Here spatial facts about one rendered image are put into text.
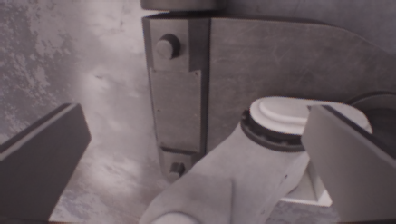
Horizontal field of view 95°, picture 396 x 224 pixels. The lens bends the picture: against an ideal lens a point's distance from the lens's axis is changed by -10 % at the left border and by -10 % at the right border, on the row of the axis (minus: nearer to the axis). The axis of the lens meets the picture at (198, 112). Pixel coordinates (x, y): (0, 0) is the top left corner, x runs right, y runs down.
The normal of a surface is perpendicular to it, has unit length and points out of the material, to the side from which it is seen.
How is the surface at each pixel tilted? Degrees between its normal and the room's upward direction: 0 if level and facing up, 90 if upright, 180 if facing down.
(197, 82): 0
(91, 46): 0
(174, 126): 0
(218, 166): 90
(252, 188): 90
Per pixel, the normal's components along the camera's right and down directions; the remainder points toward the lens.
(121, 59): -0.20, 0.51
